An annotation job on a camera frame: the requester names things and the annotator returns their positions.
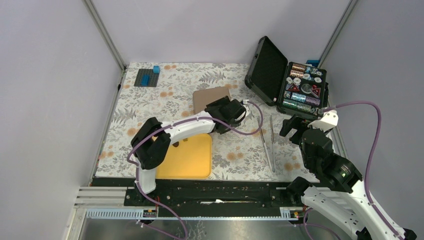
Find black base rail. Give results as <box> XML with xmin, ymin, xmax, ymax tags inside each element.
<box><xmin>123</xmin><ymin>178</ymin><xmax>321</xmax><ymax>213</ymax></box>

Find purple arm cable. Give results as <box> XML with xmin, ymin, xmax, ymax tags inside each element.
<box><xmin>126</xmin><ymin>100</ymin><xmax>265</xmax><ymax>240</ymax></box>
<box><xmin>303</xmin><ymin>100</ymin><xmax>407</xmax><ymax>240</ymax></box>

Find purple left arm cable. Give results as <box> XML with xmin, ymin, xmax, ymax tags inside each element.
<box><xmin>126</xmin><ymin>100</ymin><xmax>265</xmax><ymax>240</ymax></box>

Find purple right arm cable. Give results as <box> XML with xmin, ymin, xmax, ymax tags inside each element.
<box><xmin>303</xmin><ymin>100</ymin><xmax>407</xmax><ymax>240</ymax></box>

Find dark grey lego baseplate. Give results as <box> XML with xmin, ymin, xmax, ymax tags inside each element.
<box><xmin>133</xmin><ymin>68</ymin><xmax>161</xmax><ymax>88</ymax></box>

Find white handled metal tongs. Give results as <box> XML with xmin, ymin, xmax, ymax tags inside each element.
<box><xmin>259</xmin><ymin>115</ymin><xmax>276</xmax><ymax>173</ymax></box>

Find black open carrying case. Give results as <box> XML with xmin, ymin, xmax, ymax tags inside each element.
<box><xmin>244</xmin><ymin>36</ymin><xmax>329</xmax><ymax>121</ymax></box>

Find blue lego cube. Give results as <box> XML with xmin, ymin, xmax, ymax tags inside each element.
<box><xmin>152</xmin><ymin>65</ymin><xmax>161</xmax><ymax>74</ymax></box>

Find yellow plastic tray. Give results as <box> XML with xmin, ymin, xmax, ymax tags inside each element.
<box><xmin>156</xmin><ymin>134</ymin><xmax>212</xmax><ymax>180</ymax></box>

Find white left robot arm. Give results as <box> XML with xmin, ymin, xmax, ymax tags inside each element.
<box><xmin>127</xmin><ymin>96</ymin><xmax>248</xmax><ymax>206</ymax></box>

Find rose gold tin lid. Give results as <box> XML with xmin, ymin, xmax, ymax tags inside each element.
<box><xmin>192</xmin><ymin>86</ymin><xmax>231</xmax><ymax>114</ymax></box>

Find blue lego brick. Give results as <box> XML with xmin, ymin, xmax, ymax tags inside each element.
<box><xmin>140</xmin><ymin>74</ymin><xmax>150</xmax><ymax>87</ymax></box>

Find floral patterned table mat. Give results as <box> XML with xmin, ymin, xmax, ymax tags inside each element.
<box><xmin>95</xmin><ymin>62</ymin><xmax>316</xmax><ymax>183</ymax></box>

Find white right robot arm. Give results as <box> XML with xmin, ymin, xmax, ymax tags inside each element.
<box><xmin>279</xmin><ymin>110</ymin><xmax>418</xmax><ymax>240</ymax></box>

